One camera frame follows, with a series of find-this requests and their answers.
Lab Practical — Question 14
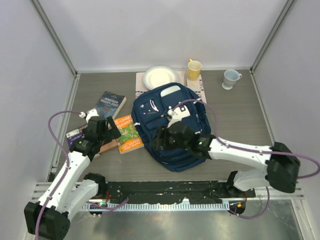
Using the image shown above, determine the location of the orange Treehouse book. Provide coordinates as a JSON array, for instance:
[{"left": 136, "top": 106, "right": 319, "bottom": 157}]
[{"left": 114, "top": 114, "right": 144, "bottom": 154}]

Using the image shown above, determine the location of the Nineteen Eighty-Four book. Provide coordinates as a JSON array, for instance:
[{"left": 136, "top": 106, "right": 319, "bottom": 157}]
[{"left": 94, "top": 91, "right": 127, "bottom": 119}]

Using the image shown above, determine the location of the blue student backpack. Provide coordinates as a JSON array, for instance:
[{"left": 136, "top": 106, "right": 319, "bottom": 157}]
[{"left": 131, "top": 82, "right": 211, "bottom": 172}]

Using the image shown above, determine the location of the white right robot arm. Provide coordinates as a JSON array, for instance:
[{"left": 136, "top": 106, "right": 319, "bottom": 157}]
[{"left": 151, "top": 121, "right": 301, "bottom": 198}]

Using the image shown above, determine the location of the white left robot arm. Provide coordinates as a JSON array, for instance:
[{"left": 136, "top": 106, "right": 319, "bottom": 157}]
[{"left": 24, "top": 116, "right": 121, "bottom": 240}]

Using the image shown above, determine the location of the brown leather wallet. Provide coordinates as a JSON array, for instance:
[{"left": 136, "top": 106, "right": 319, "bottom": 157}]
[{"left": 98, "top": 139, "right": 118, "bottom": 155}]

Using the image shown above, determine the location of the purple paperback book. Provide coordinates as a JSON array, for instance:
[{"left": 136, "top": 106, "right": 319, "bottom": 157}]
[{"left": 65, "top": 124, "right": 88, "bottom": 148}]

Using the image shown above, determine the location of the patterned cloth placemat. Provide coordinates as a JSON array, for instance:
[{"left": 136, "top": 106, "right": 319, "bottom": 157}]
[{"left": 135, "top": 70, "right": 207, "bottom": 103}]

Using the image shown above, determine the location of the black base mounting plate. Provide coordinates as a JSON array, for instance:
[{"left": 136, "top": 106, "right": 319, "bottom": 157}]
[{"left": 90, "top": 180, "right": 256, "bottom": 205}]

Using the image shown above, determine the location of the white paper plate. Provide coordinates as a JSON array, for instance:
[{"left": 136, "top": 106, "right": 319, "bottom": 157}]
[{"left": 142, "top": 66, "right": 179, "bottom": 90}]

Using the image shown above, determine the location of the yellow mug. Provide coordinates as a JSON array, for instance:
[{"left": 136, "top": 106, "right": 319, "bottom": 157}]
[{"left": 187, "top": 59, "right": 202, "bottom": 81}]

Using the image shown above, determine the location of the light blue mug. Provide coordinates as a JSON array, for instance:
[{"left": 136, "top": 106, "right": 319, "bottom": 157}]
[{"left": 222, "top": 69, "right": 243, "bottom": 90}]

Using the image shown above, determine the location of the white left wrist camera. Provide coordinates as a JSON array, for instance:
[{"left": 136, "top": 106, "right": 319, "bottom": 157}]
[{"left": 79, "top": 108, "right": 99, "bottom": 123}]

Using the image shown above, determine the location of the slotted cable duct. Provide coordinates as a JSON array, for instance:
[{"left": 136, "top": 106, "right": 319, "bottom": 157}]
[{"left": 82, "top": 201, "right": 230, "bottom": 212}]

